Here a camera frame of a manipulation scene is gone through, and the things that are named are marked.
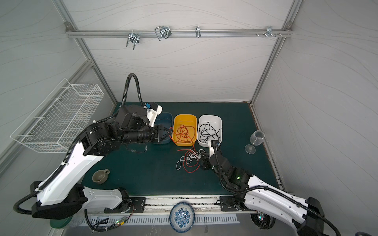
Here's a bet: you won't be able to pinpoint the green table mat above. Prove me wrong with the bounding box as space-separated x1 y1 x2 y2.
82 103 278 196

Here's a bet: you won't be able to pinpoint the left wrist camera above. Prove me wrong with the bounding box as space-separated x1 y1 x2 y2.
144 102 162 127

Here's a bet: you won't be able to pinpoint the green round lid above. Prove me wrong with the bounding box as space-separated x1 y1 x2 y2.
49 216 73 229

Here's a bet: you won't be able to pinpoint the blue plastic bin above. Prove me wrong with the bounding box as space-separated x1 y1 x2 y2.
154 113 173 145

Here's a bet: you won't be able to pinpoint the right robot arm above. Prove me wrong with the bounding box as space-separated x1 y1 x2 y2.
200 140 341 236

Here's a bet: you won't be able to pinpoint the red white black cables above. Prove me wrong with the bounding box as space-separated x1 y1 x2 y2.
175 146 207 174

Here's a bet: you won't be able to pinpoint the white plastic bin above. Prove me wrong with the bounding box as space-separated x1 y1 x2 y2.
197 115 223 148

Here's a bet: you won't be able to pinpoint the white wire basket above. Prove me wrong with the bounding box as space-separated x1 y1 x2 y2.
10 79 104 153

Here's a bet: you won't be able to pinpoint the yellow plastic bin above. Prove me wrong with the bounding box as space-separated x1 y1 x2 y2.
171 114 197 147

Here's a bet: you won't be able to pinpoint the blue white patterned plate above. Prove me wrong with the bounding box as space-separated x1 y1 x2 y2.
169 202 195 233

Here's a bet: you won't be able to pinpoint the red cable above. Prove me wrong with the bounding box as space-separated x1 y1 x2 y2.
169 123 197 145

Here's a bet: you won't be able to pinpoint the black cable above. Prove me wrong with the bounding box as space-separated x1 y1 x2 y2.
198 122 222 145

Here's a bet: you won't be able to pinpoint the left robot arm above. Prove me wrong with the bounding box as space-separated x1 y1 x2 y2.
13 102 170 220

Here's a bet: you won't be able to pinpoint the metal crossbar rail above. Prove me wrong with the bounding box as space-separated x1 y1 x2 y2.
66 27 293 39

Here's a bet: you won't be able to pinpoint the beige ceramic mug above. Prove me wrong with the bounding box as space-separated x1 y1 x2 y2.
92 169 110 184

